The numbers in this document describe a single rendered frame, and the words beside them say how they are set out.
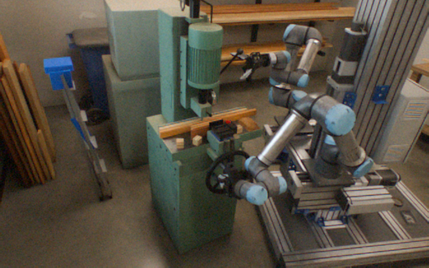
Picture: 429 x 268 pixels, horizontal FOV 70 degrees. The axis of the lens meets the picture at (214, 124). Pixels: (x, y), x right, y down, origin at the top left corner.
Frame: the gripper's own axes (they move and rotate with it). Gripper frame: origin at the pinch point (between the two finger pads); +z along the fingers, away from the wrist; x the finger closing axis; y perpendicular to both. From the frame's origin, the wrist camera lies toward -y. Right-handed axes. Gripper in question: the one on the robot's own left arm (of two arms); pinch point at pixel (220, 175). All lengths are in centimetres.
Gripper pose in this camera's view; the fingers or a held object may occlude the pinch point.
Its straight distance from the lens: 156.0
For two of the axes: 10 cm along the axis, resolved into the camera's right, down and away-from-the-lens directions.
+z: -4.3, -0.3, 9.0
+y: 1.4, 9.8, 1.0
